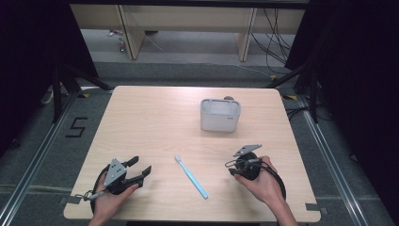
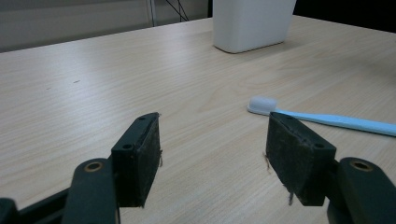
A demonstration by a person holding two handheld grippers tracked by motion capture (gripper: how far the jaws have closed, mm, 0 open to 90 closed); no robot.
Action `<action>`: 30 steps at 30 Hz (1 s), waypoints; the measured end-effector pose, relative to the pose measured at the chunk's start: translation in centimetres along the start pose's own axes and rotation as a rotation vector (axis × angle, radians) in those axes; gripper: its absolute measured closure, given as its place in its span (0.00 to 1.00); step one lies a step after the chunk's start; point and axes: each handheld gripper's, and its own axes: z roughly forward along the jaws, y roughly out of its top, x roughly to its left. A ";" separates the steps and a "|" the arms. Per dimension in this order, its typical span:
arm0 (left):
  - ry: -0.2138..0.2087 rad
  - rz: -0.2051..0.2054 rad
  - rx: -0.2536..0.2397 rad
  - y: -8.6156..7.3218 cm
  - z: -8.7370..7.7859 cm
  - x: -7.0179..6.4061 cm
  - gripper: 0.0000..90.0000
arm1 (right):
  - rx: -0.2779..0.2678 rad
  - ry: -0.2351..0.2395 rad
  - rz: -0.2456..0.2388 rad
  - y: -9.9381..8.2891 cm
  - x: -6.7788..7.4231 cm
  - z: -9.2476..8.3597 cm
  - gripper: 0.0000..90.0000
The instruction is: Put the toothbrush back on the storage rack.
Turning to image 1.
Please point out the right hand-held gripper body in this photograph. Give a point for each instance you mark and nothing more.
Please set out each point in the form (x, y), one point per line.
(247, 166)

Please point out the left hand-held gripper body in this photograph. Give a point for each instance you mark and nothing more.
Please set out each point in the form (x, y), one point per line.
(114, 172)

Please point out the person's right hand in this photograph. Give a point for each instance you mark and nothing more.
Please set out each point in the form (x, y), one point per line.
(265, 185)

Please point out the person's left hand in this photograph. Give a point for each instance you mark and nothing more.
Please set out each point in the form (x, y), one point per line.
(109, 201)

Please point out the light blue toothbrush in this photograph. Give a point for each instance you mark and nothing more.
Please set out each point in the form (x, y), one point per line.
(192, 178)

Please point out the grey tape strip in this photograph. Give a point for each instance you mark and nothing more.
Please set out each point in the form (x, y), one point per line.
(71, 200)
(314, 207)

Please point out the white plastic holder box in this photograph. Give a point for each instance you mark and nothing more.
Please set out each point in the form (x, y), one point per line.
(220, 115)

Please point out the small brown object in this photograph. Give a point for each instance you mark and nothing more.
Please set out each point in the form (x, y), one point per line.
(229, 98)

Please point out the yellow tape piece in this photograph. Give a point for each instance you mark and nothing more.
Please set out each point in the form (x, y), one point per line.
(84, 95)
(290, 97)

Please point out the black metal stand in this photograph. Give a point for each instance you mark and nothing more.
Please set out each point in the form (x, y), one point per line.
(306, 84)
(67, 81)

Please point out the small bottle on floor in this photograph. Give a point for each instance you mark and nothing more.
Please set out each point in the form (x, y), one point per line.
(121, 45)

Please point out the dark curtain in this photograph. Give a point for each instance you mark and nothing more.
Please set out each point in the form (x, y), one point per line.
(28, 62)
(354, 78)

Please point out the metal floor rail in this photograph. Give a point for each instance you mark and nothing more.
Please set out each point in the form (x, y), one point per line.
(34, 157)
(332, 163)

